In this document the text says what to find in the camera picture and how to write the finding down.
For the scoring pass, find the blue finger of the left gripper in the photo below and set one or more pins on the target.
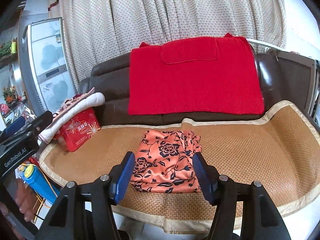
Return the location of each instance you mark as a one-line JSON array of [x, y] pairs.
[[12, 128]]

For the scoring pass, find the orange floral garment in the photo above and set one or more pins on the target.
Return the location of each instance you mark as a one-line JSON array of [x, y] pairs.
[[164, 162]]

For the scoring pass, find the beige dotted curtain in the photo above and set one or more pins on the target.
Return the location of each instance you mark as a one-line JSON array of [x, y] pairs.
[[98, 30]]

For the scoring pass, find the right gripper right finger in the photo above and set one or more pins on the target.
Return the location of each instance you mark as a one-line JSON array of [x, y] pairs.
[[220, 192]]

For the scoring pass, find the blue plastic bottle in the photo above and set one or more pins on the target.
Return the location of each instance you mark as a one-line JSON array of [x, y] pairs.
[[34, 177]]

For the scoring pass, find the woven rattan seat mat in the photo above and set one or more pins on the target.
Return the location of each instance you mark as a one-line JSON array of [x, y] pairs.
[[281, 150]]

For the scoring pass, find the red knitted blanket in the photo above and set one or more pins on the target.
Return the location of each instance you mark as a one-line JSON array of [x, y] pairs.
[[199, 74]]

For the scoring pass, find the white padded cushion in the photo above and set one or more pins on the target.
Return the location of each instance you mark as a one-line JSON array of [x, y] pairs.
[[70, 109]]

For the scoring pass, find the person's left hand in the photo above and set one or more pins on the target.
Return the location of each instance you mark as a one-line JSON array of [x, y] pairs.
[[23, 201]]

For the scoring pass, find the silver refrigerator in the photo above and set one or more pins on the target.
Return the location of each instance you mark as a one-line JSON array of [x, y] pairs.
[[45, 70]]

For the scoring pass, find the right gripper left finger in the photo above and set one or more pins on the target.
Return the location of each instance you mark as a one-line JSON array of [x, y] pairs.
[[109, 190]]

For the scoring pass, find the red gift box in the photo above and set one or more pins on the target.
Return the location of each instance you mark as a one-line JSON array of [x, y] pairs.
[[78, 130]]

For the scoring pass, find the dark brown leather sofa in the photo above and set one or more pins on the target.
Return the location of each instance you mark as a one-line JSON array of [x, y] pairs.
[[112, 79]]

